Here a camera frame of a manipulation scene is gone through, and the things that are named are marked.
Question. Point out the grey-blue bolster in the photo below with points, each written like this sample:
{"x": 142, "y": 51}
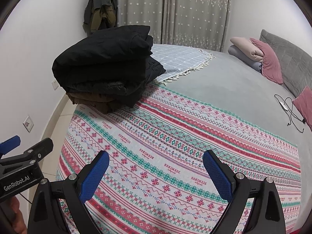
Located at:
{"x": 243, "y": 59}

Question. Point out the brown folded garment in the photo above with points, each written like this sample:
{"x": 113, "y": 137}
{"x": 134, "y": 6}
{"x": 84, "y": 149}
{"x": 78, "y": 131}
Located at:
{"x": 97, "y": 101}

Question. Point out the pink pillow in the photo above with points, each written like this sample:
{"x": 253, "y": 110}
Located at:
{"x": 304, "y": 104}
{"x": 270, "y": 63}

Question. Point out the black quilted jacket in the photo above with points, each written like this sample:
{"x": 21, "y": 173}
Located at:
{"x": 136, "y": 78}

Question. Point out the black pants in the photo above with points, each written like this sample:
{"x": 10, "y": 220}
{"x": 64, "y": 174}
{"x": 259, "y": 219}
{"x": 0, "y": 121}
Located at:
{"x": 102, "y": 48}

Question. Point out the red green patterned blanket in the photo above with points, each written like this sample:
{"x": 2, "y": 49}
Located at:
{"x": 158, "y": 151}

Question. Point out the person's left hand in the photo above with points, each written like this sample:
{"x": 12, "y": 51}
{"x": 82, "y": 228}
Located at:
{"x": 20, "y": 219}

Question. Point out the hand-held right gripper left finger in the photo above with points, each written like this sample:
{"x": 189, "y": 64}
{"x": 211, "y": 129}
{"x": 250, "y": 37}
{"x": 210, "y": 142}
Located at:
{"x": 93, "y": 178}

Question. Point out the white wall socket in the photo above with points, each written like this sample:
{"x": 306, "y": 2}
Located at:
{"x": 28, "y": 123}
{"x": 55, "y": 84}

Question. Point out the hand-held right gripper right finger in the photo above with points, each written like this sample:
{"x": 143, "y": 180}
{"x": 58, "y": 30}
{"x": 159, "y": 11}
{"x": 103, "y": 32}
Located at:
{"x": 217, "y": 175}

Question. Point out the bed with grey sheet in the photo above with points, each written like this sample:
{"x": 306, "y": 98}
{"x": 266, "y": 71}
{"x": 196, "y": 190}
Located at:
{"x": 219, "y": 90}

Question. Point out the grey floral curtain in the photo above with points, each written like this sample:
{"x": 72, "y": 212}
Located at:
{"x": 182, "y": 12}

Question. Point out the grey padded headboard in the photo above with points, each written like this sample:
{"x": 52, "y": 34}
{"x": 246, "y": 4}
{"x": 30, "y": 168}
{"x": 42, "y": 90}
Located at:
{"x": 287, "y": 53}

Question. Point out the dark hanging clothes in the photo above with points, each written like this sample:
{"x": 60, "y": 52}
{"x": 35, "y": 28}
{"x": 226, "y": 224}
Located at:
{"x": 100, "y": 12}

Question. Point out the grey checked fringed blanket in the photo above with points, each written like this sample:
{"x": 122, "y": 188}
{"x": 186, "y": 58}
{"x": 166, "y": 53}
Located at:
{"x": 178, "y": 58}

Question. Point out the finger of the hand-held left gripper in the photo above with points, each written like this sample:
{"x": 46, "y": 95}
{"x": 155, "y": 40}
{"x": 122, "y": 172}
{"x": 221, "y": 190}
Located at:
{"x": 9, "y": 144}
{"x": 39, "y": 147}

